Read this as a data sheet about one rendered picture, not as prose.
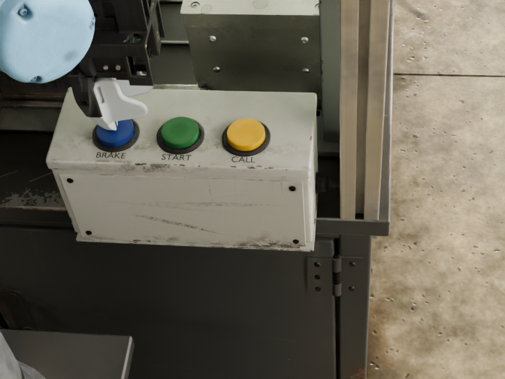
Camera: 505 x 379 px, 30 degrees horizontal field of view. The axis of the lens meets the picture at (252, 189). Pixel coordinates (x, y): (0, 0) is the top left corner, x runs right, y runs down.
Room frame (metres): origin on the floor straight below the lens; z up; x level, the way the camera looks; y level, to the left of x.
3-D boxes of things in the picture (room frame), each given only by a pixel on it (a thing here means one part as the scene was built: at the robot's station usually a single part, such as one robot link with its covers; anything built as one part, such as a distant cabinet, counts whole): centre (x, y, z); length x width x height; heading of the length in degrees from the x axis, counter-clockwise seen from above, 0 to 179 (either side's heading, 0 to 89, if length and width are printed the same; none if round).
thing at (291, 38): (0.93, -0.05, 0.82); 0.18 x 0.18 x 0.15; 79
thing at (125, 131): (0.69, 0.14, 0.90); 0.04 x 0.04 x 0.02
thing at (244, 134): (0.66, 0.00, 0.90); 0.04 x 0.04 x 0.02
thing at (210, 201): (0.69, 0.07, 0.82); 0.28 x 0.11 x 0.15; 79
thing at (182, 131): (0.67, 0.07, 0.90); 0.04 x 0.04 x 0.02
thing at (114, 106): (0.67, 0.12, 0.96); 0.06 x 0.03 x 0.09; 79
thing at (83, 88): (0.67, 0.15, 1.00); 0.05 x 0.02 x 0.09; 169
